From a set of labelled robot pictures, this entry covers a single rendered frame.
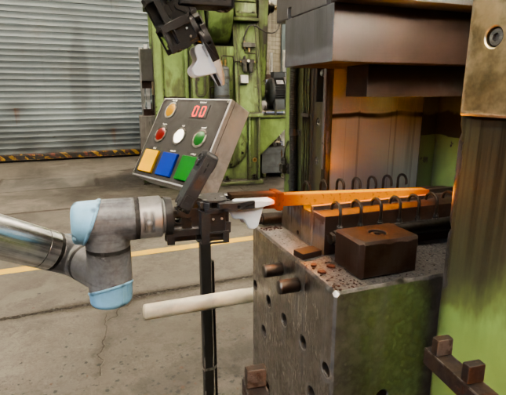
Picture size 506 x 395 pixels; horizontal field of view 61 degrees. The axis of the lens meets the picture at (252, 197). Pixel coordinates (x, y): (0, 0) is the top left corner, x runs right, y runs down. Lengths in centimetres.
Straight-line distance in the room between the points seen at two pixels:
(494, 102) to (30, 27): 836
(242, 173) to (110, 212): 509
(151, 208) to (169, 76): 494
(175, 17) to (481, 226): 65
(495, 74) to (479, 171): 14
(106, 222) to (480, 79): 61
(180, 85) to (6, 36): 391
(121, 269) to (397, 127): 78
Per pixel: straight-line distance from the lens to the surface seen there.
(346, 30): 80
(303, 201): 85
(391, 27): 85
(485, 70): 69
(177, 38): 88
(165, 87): 564
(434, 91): 96
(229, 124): 122
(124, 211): 75
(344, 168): 112
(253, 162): 580
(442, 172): 126
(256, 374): 44
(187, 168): 122
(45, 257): 85
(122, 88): 868
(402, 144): 122
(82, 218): 75
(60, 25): 870
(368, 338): 77
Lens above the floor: 122
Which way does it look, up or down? 14 degrees down
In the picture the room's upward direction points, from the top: straight up
